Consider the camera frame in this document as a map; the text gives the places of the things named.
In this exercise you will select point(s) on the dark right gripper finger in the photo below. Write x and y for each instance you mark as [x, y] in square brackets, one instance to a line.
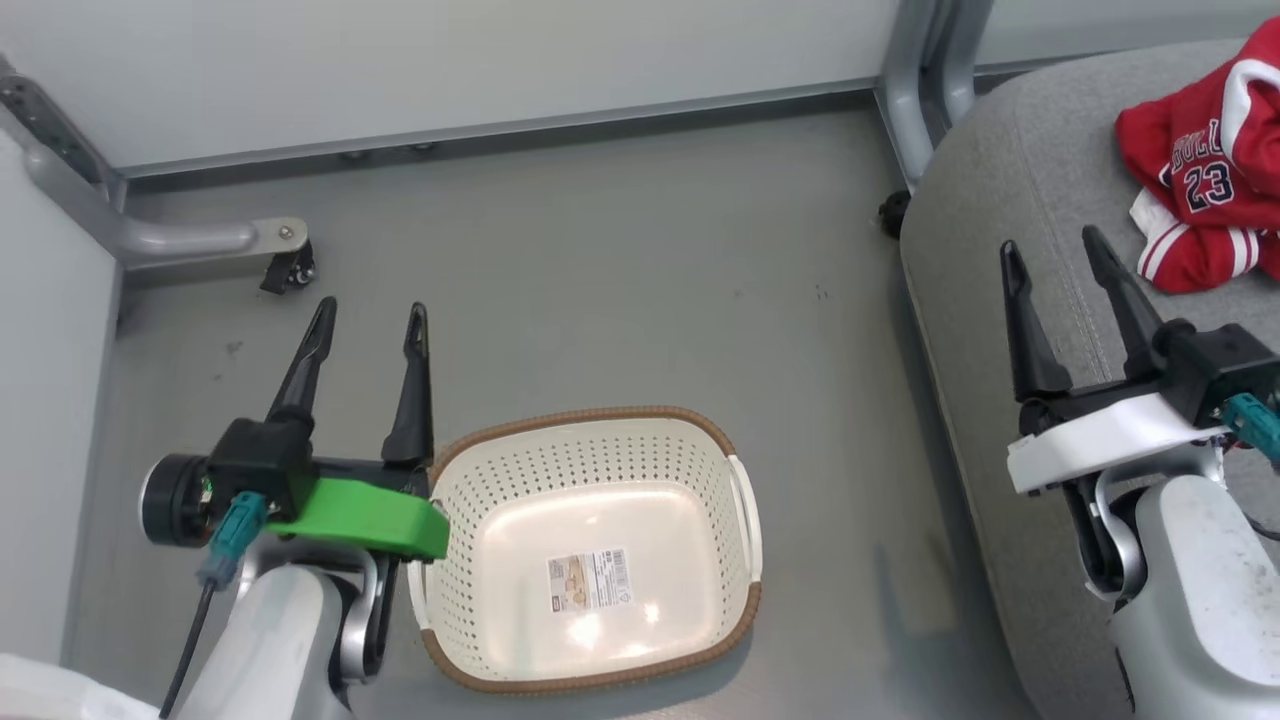
[1028, 340]
[1125, 300]

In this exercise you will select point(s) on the printed basket sticker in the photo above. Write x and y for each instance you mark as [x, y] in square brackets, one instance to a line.
[590, 580]

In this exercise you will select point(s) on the black sofa foot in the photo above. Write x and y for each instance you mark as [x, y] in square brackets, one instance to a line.
[893, 213]

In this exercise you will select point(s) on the red basketball jersey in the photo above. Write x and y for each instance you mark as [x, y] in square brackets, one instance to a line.
[1210, 180]

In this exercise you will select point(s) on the grey fabric sofa seat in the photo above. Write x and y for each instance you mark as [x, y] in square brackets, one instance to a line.
[1050, 160]

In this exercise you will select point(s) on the white perforated laundry basket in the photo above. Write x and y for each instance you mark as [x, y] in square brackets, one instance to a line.
[590, 520]

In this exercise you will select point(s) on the grey metal frame leg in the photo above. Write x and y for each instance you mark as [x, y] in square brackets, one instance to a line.
[915, 90]

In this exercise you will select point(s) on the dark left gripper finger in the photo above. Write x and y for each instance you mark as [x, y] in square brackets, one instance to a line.
[305, 365]
[412, 400]

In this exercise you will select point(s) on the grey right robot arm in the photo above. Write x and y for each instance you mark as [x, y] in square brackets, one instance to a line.
[1210, 600]

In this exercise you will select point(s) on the white tape tag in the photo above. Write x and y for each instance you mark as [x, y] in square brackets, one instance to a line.
[50, 692]

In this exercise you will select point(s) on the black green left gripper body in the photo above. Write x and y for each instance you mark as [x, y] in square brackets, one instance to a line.
[360, 515]

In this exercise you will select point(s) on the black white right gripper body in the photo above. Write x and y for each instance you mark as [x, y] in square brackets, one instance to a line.
[1110, 440]

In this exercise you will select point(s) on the grey metal frame with caster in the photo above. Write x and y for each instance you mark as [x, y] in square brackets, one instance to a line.
[170, 240]

